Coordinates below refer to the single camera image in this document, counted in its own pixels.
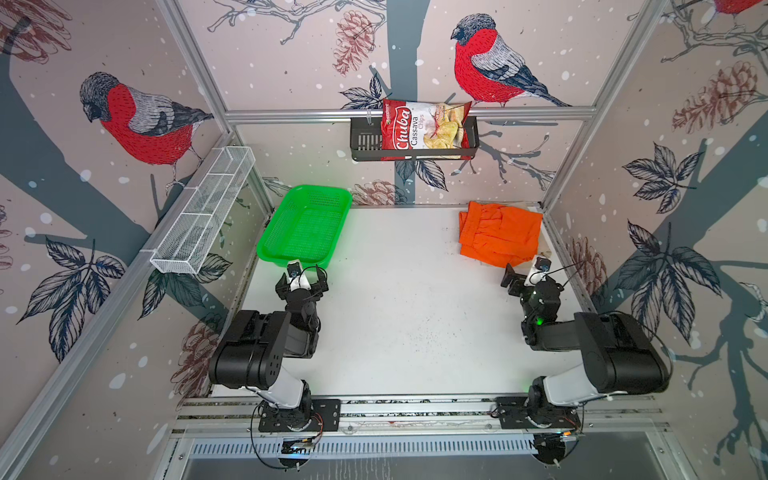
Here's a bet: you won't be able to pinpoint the orange shorts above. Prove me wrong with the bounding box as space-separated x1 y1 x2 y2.
458 202 543 268

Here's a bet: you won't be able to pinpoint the beige shorts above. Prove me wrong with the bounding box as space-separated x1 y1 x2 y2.
531 235 552 264

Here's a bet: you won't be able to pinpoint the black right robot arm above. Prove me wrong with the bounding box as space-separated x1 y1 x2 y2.
501 258 672 411

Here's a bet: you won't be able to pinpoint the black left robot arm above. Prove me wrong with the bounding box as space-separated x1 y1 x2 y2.
208 266 329 413

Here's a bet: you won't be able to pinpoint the green plastic basket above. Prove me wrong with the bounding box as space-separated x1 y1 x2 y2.
257 185 353 268

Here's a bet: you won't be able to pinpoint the red cassava chips bag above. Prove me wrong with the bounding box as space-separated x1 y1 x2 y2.
381 100 471 151

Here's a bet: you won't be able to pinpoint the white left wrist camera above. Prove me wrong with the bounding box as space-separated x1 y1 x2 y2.
286 260 306 291

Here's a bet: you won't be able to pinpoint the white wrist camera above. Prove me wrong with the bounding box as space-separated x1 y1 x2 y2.
524 255 552 287
286 260 306 291

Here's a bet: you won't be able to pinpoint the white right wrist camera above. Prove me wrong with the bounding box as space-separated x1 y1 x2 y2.
524 255 552 287

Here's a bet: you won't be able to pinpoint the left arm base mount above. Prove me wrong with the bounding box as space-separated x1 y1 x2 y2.
257 381 341 433

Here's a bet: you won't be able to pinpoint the white wire mesh shelf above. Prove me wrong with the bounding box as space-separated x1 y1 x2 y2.
150 146 255 275

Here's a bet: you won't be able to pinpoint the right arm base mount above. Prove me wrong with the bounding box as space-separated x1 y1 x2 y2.
489 376 582 429

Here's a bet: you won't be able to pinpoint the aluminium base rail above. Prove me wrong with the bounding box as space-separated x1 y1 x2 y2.
171 394 668 463

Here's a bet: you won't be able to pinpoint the black wall basket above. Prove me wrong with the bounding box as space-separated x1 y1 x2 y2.
350 116 480 162

